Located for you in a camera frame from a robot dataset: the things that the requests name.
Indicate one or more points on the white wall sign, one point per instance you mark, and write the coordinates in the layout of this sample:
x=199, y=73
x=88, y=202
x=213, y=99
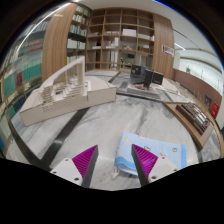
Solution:
x=168, y=50

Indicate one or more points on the light blue printed towel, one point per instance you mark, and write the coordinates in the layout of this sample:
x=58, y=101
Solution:
x=168, y=151

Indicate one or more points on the wooden shelf unit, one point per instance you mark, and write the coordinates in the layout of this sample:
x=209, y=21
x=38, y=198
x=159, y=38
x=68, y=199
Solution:
x=128, y=33

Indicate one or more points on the dark bookshelf with books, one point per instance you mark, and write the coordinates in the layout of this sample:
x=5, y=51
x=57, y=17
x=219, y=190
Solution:
x=76, y=33

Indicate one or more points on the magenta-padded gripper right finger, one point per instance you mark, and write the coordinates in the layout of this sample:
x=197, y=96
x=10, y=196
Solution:
x=160, y=168

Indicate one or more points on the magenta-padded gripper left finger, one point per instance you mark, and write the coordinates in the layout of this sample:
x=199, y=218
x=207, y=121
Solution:
x=68, y=170

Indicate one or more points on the red wall cabinet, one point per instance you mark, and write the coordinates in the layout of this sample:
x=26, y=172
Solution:
x=215, y=110

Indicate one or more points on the large white architectural model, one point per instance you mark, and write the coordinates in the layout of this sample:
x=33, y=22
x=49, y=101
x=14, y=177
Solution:
x=66, y=104

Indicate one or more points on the dark brown model on wooden board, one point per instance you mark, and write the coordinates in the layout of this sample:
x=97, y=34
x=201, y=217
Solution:
x=191, y=116

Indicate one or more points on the black box architectural model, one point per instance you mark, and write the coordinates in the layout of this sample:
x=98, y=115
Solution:
x=146, y=76

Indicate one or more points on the book wall with teal books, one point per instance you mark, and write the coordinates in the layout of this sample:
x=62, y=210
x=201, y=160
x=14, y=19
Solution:
x=23, y=70

